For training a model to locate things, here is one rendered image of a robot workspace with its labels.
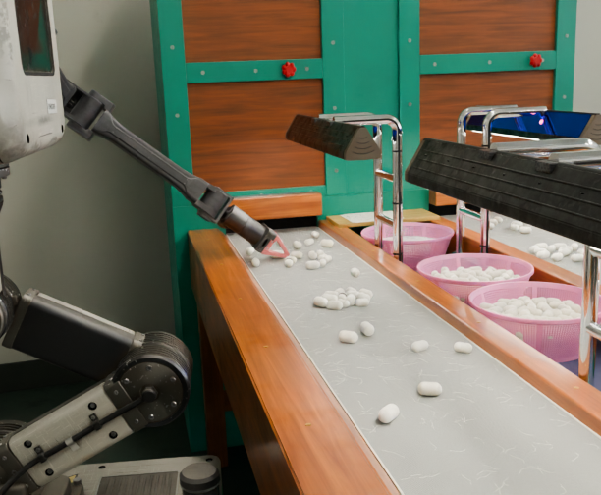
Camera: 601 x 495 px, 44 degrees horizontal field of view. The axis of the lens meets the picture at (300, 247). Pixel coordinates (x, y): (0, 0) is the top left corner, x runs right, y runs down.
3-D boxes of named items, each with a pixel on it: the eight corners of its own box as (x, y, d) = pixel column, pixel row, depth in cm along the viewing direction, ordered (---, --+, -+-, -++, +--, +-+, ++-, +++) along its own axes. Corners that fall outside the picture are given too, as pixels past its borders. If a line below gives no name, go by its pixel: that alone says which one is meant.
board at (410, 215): (339, 228, 228) (339, 224, 228) (326, 219, 243) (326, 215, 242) (440, 219, 235) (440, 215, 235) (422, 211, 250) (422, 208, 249)
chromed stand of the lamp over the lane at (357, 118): (335, 299, 188) (330, 117, 178) (315, 278, 207) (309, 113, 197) (407, 291, 192) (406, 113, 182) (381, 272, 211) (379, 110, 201)
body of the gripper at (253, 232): (268, 226, 205) (246, 210, 202) (275, 234, 195) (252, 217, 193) (253, 245, 205) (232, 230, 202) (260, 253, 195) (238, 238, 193)
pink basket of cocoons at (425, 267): (476, 331, 160) (477, 289, 158) (394, 303, 182) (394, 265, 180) (557, 306, 175) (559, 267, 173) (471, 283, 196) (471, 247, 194)
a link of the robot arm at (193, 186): (65, 122, 182) (91, 86, 184) (66, 126, 188) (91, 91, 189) (211, 225, 191) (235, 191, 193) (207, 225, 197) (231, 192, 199)
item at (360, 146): (345, 161, 160) (345, 127, 158) (285, 139, 219) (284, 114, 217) (381, 158, 161) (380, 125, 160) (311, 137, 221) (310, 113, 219)
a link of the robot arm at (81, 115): (38, 106, 188) (62, 75, 189) (84, 137, 188) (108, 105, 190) (-13, 41, 143) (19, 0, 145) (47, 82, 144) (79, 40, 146)
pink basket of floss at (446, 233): (429, 279, 202) (429, 245, 200) (344, 267, 217) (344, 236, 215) (467, 257, 223) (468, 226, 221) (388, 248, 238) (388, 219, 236)
